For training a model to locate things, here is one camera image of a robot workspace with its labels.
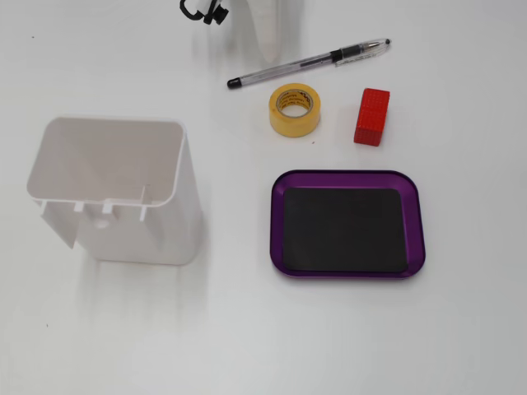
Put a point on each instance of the yellow tape roll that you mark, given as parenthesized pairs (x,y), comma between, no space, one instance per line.
(294,129)

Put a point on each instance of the red textured block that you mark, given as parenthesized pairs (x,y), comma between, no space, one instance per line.
(370,119)

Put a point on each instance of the purple metal tray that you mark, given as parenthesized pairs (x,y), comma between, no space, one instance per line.
(277,230)

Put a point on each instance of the black tray mat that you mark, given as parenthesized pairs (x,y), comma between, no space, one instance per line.
(343,230)

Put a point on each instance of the clear black ballpoint pen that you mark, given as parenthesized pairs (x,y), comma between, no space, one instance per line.
(288,68)

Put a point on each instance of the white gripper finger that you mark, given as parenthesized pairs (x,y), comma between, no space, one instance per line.
(269,29)

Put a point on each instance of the white plastic box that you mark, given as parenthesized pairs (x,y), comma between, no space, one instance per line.
(123,164)

